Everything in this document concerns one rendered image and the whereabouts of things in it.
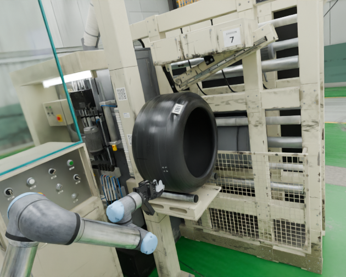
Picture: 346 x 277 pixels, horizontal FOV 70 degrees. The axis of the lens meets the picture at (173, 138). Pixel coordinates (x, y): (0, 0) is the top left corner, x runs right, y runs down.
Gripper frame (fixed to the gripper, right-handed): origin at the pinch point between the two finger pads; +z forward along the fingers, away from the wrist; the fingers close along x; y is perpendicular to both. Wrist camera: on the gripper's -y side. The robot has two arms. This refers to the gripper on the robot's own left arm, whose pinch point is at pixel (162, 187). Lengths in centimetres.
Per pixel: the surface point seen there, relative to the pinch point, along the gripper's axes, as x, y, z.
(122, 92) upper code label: 31, 52, 12
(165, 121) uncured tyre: -6.3, 34.7, 0.5
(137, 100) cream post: 25, 46, 18
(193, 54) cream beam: -6, 68, 36
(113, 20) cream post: 25, 90, 8
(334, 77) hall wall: -64, 42, 932
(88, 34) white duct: 79, 98, 34
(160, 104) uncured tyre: 0.7, 42.8, 8.0
